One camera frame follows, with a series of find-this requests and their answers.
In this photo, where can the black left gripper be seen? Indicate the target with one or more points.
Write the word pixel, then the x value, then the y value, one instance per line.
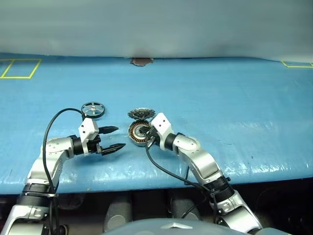
pixel 95 147

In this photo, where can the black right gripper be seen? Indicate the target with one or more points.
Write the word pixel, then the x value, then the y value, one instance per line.
pixel 153 137

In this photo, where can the silver round motor lid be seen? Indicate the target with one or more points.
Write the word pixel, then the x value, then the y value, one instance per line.
pixel 140 113

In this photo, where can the round silver motor cap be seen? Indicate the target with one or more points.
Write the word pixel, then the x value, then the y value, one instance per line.
pixel 93 106

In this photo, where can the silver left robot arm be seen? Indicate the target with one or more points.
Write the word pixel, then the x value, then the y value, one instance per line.
pixel 52 149

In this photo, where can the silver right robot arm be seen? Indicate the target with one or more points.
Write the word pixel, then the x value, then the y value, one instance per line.
pixel 203 159

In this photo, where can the dark grey rounded shape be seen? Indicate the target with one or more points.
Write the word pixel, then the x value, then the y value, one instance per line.
pixel 181 208
pixel 118 213

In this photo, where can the brown torn patch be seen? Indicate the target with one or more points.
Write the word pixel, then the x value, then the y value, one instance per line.
pixel 141 61

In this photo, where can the grey robot torso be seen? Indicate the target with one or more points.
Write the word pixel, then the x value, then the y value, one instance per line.
pixel 156 227

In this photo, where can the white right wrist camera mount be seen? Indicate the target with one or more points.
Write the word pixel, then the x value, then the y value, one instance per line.
pixel 162 123

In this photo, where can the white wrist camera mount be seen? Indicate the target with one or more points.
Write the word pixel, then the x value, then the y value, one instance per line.
pixel 88 128
pixel 162 123

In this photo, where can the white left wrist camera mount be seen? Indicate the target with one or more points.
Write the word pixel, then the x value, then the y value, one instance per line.
pixel 88 128

